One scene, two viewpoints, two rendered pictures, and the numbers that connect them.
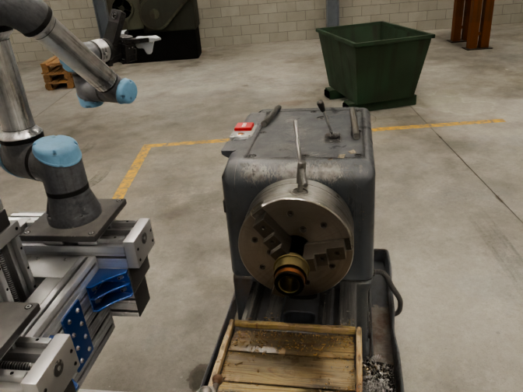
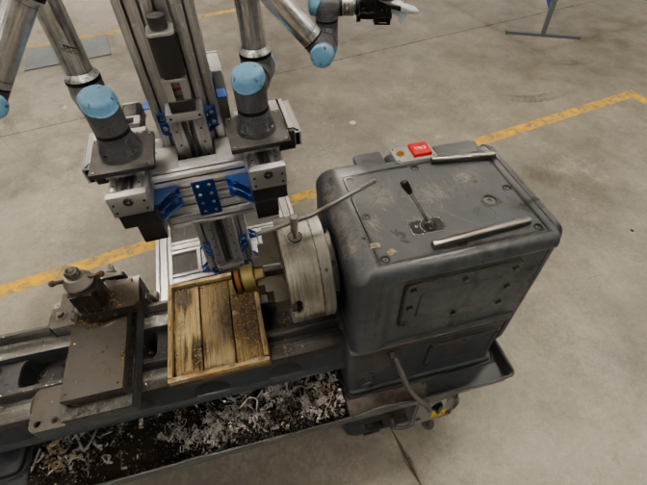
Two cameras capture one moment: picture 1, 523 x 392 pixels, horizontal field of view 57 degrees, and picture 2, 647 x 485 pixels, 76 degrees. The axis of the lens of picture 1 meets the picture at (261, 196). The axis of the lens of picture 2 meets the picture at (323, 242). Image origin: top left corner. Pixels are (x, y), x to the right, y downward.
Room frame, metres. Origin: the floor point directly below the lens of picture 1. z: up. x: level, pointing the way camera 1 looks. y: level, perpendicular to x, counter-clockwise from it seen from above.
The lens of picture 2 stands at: (0.91, -0.82, 2.06)
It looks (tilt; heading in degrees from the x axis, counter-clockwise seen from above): 49 degrees down; 66
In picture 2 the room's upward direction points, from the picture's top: 2 degrees counter-clockwise
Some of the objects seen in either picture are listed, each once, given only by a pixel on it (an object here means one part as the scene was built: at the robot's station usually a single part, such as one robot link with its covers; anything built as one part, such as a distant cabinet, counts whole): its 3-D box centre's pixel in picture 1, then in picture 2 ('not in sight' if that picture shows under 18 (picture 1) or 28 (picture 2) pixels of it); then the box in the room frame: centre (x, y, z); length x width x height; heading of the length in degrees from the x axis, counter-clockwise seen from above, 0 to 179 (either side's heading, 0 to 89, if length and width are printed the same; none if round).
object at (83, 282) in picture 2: not in sight; (76, 278); (0.57, 0.12, 1.13); 0.08 x 0.08 x 0.03
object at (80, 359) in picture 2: not in sight; (101, 331); (0.55, 0.06, 0.95); 0.43 x 0.17 x 0.05; 78
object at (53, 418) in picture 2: not in sight; (91, 347); (0.50, 0.05, 0.90); 0.47 x 0.30 x 0.06; 78
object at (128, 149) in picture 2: not in sight; (116, 140); (0.77, 0.63, 1.21); 0.15 x 0.15 x 0.10
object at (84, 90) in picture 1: (92, 89); (326, 37); (1.55, 0.51, 1.46); 0.11 x 0.08 x 0.11; 59
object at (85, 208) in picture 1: (71, 200); (254, 116); (1.26, 0.54, 1.21); 0.15 x 0.15 x 0.10
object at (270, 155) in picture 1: (303, 183); (421, 241); (1.55, -0.15, 1.06); 0.59 x 0.48 x 0.39; 168
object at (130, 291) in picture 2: not in sight; (107, 304); (0.59, 0.11, 0.99); 0.20 x 0.10 x 0.05; 168
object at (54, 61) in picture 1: (78, 68); not in sight; (8.75, 3.02, 0.22); 1.25 x 0.86 x 0.44; 1
